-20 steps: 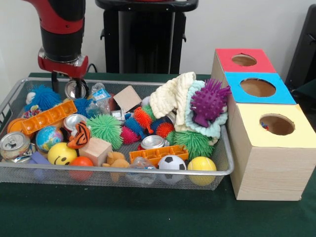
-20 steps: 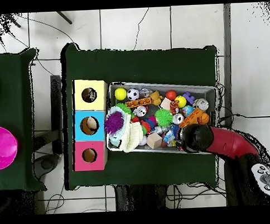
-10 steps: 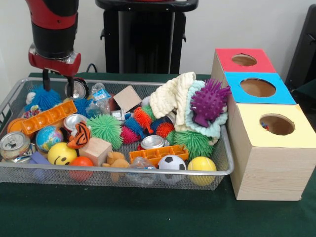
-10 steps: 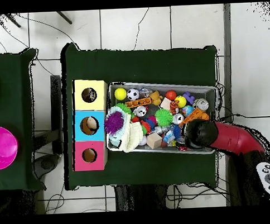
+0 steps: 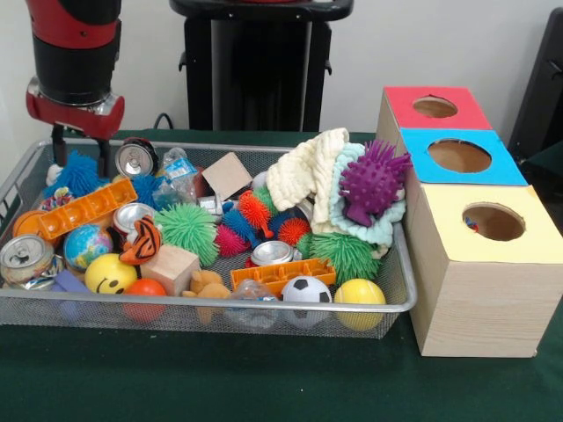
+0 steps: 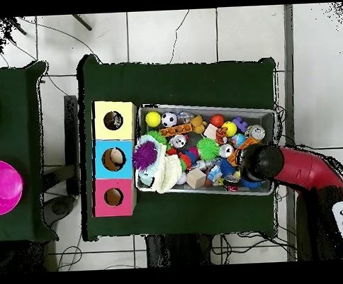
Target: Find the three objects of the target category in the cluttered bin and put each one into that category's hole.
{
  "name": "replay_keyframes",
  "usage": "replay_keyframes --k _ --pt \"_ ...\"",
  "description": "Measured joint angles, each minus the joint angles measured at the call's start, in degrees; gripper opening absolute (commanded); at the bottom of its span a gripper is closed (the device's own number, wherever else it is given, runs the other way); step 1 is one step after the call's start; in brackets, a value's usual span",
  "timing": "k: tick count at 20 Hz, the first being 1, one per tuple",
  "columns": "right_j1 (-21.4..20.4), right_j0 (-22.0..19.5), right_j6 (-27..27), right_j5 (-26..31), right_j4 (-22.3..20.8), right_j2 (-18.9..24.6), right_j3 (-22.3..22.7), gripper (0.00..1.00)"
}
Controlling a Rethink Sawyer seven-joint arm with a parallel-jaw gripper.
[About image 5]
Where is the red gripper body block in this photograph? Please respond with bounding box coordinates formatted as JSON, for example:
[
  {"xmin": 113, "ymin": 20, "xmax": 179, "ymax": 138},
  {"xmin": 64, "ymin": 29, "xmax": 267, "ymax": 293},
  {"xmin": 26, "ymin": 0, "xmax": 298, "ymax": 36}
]
[{"xmin": 25, "ymin": 76, "xmax": 126, "ymax": 140}]

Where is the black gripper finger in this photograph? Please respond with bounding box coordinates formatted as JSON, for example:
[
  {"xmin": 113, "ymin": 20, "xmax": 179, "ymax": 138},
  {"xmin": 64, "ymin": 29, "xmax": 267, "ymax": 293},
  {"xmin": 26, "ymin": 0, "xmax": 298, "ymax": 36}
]
[
  {"xmin": 50, "ymin": 124, "xmax": 68, "ymax": 169},
  {"xmin": 96, "ymin": 138, "xmax": 113, "ymax": 180}
]

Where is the cream waffle cloth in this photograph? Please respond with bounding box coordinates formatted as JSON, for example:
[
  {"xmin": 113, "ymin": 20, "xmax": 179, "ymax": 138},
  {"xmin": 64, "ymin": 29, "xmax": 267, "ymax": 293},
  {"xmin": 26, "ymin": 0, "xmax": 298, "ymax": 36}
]
[{"xmin": 266, "ymin": 127, "xmax": 353, "ymax": 236}]

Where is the purple spiky monster toy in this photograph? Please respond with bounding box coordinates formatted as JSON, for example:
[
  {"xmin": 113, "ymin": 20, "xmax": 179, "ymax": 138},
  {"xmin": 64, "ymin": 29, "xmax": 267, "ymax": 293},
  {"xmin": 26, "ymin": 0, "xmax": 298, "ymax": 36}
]
[{"xmin": 338, "ymin": 139, "xmax": 413, "ymax": 228}]

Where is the mint waffle cloth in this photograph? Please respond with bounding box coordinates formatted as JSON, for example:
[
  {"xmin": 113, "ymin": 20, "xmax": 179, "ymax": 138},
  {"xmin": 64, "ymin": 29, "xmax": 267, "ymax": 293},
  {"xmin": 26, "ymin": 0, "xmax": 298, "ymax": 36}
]
[{"xmin": 329, "ymin": 142, "xmax": 406, "ymax": 245}]

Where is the shallow clear mesh bin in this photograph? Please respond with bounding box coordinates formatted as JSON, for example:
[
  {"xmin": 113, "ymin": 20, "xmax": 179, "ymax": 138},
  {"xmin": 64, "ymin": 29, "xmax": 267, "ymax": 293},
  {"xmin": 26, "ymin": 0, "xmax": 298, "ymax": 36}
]
[{"xmin": 0, "ymin": 138, "xmax": 418, "ymax": 340}]

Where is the wooden box with three holes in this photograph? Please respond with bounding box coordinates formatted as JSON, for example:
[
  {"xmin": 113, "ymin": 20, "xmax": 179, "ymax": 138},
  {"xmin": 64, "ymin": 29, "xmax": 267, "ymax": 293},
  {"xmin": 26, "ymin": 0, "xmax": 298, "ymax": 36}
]
[{"xmin": 377, "ymin": 86, "xmax": 556, "ymax": 358}]

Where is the blue spiky rubber ball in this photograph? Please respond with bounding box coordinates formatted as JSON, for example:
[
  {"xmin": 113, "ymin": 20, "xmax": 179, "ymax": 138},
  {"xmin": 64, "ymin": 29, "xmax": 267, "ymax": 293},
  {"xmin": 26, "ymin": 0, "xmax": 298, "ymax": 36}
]
[{"xmin": 46, "ymin": 151, "xmax": 111, "ymax": 199}]

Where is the long orange plastic brick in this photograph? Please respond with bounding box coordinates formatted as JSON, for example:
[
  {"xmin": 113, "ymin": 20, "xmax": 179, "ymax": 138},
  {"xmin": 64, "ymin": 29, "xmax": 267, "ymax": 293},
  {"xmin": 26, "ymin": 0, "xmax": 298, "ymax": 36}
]
[{"xmin": 37, "ymin": 178, "xmax": 138, "ymax": 241}]

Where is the blue globe ball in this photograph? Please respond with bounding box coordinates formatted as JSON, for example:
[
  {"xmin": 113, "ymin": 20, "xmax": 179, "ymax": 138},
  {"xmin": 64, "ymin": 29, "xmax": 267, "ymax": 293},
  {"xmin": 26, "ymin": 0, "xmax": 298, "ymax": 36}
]
[{"xmin": 63, "ymin": 223, "xmax": 114, "ymax": 272}]

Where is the crushed silver drink can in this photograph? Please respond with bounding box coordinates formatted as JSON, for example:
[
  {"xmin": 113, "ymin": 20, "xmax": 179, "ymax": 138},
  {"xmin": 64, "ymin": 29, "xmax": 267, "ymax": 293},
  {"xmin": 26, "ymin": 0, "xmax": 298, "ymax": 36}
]
[{"xmin": 0, "ymin": 234, "xmax": 56, "ymax": 287}]

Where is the black and white soccer ball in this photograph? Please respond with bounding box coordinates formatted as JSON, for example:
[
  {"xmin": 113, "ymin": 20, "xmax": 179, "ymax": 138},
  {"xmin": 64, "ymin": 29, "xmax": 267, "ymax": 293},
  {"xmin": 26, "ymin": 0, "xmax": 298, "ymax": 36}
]
[{"xmin": 281, "ymin": 275, "xmax": 333, "ymax": 330}]

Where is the green spiky rubber ball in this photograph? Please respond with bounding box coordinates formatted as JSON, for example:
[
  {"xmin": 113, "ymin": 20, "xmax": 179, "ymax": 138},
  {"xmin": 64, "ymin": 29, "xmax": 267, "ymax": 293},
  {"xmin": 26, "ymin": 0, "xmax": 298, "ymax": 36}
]
[{"xmin": 307, "ymin": 232, "xmax": 384, "ymax": 286}]

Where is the dark green tablecloth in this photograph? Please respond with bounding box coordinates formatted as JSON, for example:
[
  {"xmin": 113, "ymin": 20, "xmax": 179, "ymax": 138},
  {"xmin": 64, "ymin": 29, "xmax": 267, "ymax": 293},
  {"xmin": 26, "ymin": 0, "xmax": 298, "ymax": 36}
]
[
  {"xmin": 0, "ymin": 127, "xmax": 563, "ymax": 422},
  {"xmin": 518, "ymin": 140, "xmax": 563, "ymax": 206}
]

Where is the plain yellow ball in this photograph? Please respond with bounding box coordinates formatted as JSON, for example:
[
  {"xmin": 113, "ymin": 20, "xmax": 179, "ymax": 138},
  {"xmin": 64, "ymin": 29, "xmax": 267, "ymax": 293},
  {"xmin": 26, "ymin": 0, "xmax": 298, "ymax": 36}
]
[{"xmin": 333, "ymin": 279, "xmax": 387, "ymax": 331}]

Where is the black chair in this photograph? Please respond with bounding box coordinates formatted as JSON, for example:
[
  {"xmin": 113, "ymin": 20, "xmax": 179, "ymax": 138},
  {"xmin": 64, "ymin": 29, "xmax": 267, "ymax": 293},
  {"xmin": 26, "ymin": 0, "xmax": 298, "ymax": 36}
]
[{"xmin": 508, "ymin": 7, "xmax": 563, "ymax": 153}]

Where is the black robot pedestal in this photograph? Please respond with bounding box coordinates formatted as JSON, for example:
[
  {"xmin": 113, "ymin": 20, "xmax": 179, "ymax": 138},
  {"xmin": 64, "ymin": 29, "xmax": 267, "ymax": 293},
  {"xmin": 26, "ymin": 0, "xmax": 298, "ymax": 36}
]
[{"xmin": 169, "ymin": 0, "xmax": 355, "ymax": 133}]

